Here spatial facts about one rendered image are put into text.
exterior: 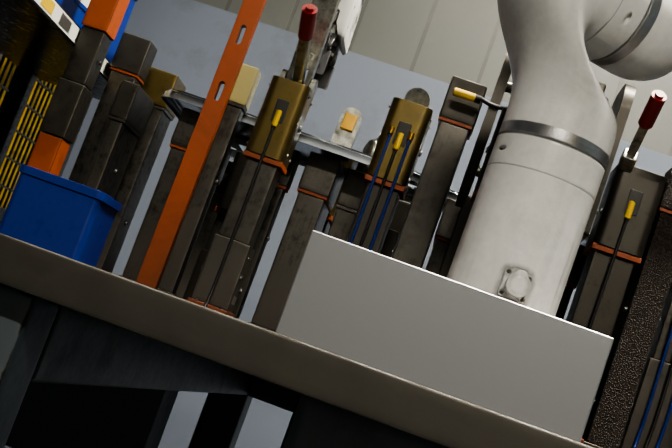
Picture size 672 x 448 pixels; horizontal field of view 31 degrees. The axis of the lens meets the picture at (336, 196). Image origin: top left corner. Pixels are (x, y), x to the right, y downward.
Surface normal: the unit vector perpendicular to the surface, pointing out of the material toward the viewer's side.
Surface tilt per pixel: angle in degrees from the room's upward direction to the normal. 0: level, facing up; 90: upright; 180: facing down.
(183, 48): 90
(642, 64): 147
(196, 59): 90
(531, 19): 126
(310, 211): 90
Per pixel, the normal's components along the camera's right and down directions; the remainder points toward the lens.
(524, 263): 0.11, -0.12
